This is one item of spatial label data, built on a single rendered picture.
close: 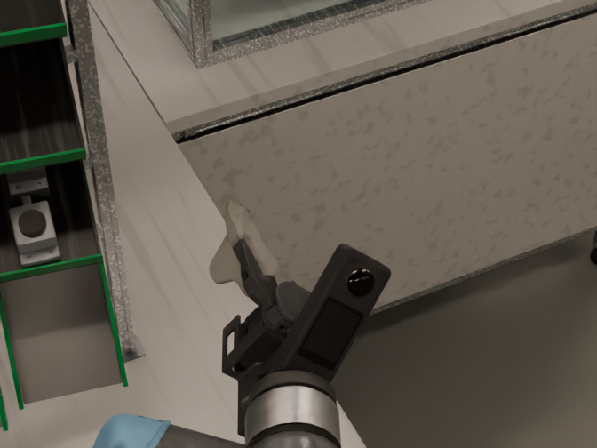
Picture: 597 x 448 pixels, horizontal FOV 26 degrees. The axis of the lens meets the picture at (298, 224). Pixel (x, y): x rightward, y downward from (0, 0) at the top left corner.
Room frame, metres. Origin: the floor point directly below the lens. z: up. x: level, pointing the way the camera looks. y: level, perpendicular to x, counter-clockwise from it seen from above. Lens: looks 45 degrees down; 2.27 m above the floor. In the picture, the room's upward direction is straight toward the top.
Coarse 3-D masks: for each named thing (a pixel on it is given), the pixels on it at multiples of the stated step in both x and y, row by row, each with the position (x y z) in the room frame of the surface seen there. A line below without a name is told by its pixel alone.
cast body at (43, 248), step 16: (16, 208) 1.01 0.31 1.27; (32, 208) 1.01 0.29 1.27; (48, 208) 1.02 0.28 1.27; (16, 224) 1.00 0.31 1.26; (32, 224) 0.99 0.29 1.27; (48, 224) 1.00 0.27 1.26; (16, 240) 0.98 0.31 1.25; (32, 240) 0.98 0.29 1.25; (48, 240) 0.98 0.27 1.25; (32, 256) 0.98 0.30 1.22; (48, 256) 0.99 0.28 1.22
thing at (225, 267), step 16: (240, 208) 0.80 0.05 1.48; (240, 224) 0.78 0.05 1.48; (224, 240) 0.78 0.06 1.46; (256, 240) 0.77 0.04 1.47; (224, 256) 0.77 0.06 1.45; (256, 256) 0.75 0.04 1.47; (272, 256) 0.76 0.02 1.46; (224, 272) 0.76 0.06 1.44; (240, 272) 0.75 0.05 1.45; (272, 272) 0.74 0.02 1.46; (240, 288) 0.74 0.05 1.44
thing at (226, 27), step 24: (168, 0) 1.92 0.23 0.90; (216, 0) 1.80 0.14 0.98; (240, 0) 1.82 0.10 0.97; (264, 0) 1.84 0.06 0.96; (288, 0) 1.86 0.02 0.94; (312, 0) 1.88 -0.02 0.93; (336, 0) 1.90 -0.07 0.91; (360, 0) 1.92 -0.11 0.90; (216, 24) 1.80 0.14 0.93; (240, 24) 1.82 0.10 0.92; (264, 24) 1.84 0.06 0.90; (288, 24) 1.86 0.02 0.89
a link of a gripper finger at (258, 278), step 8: (240, 240) 0.76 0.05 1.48; (240, 248) 0.76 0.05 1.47; (248, 248) 0.76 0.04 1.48; (240, 256) 0.75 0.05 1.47; (248, 256) 0.75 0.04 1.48; (248, 264) 0.74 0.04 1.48; (256, 264) 0.74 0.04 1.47; (248, 272) 0.73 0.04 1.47; (256, 272) 0.73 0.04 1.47; (248, 280) 0.72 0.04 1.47; (256, 280) 0.72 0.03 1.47; (264, 280) 0.73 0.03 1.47; (272, 280) 0.73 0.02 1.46; (248, 288) 0.72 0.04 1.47; (256, 288) 0.72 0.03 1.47; (264, 288) 0.72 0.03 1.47; (272, 288) 0.72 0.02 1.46; (256, 296) 0.71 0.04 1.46; (264, 296) 0.71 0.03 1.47; (272, 296) 0.71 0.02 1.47; (264, 304) 0.70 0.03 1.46; (272, 304) 0.70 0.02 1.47
